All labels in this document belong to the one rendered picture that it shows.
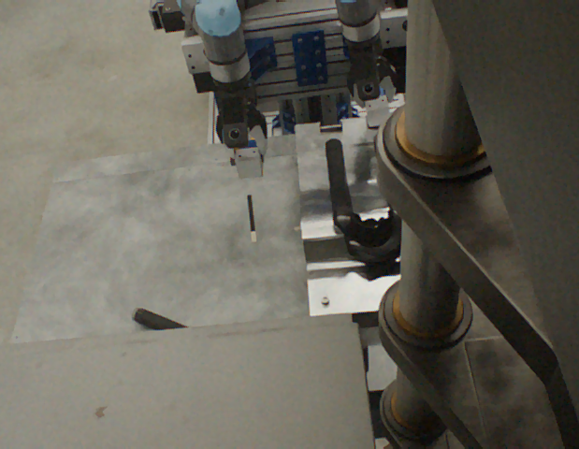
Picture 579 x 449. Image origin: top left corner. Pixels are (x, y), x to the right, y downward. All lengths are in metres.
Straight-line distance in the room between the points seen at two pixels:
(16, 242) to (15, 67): 1.28
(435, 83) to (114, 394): 0.31
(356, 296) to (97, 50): 2.68
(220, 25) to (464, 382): 0.74
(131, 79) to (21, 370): 2.89
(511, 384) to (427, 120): 0.31
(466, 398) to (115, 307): 0.89
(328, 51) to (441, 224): 1.40
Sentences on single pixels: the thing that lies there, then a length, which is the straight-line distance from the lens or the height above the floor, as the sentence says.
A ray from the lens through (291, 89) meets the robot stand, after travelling 1.89.
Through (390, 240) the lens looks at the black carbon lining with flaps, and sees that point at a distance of 1.28.
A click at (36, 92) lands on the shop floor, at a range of 3.53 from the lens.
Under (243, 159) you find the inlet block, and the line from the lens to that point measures 1.35.
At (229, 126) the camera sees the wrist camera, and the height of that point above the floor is 1.09.
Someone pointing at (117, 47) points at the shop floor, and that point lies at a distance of 3.63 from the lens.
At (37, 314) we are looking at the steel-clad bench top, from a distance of 1.45.
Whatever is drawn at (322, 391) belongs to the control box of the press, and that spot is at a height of 1.47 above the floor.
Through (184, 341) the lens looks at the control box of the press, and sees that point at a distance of 0.49.
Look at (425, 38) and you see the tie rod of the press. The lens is 0.42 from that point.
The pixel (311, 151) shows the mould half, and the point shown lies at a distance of 1.44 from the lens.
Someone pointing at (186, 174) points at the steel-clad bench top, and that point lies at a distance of 1.58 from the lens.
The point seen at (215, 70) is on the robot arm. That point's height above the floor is 1.18.
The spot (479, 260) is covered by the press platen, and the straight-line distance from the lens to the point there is 0.44.
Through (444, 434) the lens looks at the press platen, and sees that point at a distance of 0.92.
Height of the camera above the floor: 1.88
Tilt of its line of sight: 50 degrees down
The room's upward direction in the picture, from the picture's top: 11 degrees counter-clockwise
